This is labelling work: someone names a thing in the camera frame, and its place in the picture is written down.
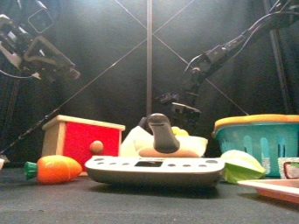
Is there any red wooden drawer box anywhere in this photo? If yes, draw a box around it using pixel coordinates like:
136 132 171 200
41 114 127 177

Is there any dark slanted frame pole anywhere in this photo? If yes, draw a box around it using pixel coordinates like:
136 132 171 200
260 0 295 116

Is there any pink white tray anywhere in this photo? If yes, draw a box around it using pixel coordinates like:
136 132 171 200
236 178 299 205

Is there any orange toy carrot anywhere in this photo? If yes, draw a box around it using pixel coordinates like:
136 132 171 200
23 154 84 186

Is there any green toy cabbage leaf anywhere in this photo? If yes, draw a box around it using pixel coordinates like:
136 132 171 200
219 149 267 185

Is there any grey white kitchen scale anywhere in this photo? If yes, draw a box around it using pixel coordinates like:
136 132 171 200
84 155 227 188

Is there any yellow toy food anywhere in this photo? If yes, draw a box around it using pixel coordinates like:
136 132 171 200
171 125 192 137

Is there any small white green toy box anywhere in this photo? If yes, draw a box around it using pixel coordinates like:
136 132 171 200
276 157 299 180

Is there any vertical metal frame pole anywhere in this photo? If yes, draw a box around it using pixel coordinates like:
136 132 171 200
144 0 155 117

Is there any teal basket with orange rim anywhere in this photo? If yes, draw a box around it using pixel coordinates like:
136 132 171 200
211 114 299 178

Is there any thin diagonal brace wire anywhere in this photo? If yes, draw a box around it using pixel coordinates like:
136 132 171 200
113 0 250 116
0 0 196 155

